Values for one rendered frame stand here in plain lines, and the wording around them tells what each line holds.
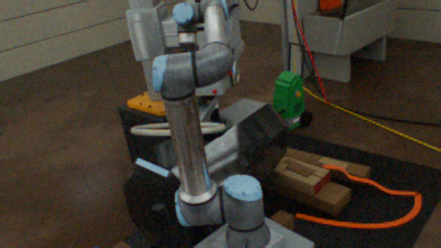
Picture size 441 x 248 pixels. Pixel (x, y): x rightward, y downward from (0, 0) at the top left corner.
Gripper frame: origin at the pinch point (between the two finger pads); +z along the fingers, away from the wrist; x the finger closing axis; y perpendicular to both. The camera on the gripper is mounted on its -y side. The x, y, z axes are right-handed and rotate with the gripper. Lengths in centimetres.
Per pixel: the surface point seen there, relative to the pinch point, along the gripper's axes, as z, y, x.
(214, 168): 51, 28, 62
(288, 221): 97, 86, 76
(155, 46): -35, 3, 141
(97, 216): 104, -48, 168
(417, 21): -101, 441, 363
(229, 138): 34, 44, 78
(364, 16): -88, 281, 271
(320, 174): 69, 123, 98
